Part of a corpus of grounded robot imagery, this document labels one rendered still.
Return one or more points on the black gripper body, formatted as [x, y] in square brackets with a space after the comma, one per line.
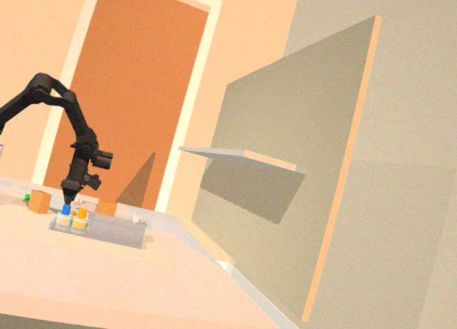
[75, 176]

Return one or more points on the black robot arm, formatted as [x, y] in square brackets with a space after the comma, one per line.
[86, 147]

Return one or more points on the white jar with blue lid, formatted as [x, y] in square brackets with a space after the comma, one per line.
[65, 217]

